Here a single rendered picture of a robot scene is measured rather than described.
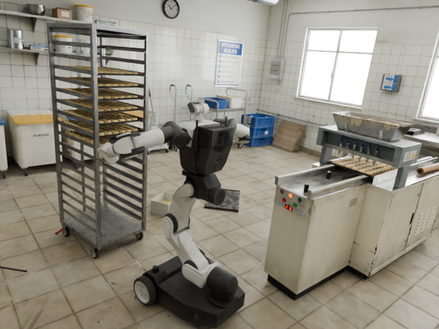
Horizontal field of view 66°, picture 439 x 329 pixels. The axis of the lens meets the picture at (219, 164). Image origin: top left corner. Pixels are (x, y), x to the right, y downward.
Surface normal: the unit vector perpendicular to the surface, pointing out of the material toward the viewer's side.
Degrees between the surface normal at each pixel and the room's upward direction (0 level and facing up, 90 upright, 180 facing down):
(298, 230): 90
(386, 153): 90
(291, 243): 90
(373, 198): 90
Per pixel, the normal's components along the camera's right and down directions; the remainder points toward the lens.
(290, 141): -0.68, -0.25
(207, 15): 0.63, 0.29
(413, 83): -0.77, 0.13
